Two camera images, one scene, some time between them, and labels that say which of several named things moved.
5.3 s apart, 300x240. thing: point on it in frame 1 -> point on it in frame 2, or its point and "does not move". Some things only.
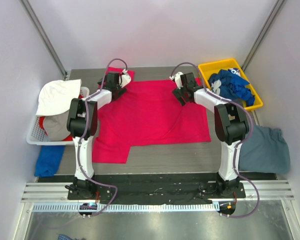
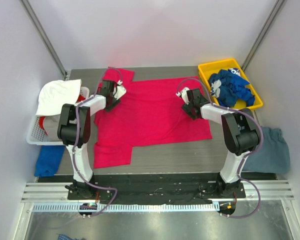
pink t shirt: (147, 113) does not move
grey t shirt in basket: (56, 126) does not move
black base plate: (157, 188) does not move
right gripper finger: (177, 92) -> (193, 113)
